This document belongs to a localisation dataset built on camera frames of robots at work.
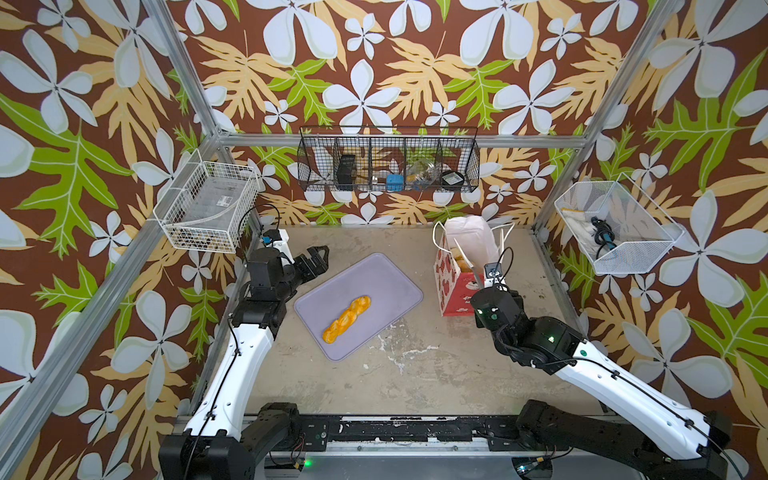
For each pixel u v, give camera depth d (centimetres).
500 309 49
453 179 96
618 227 82
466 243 98
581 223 84
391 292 104
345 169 98
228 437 39
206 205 79
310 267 66
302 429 76
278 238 67
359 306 95
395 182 94
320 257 68
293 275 67
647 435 43
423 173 94
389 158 97
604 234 81
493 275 60
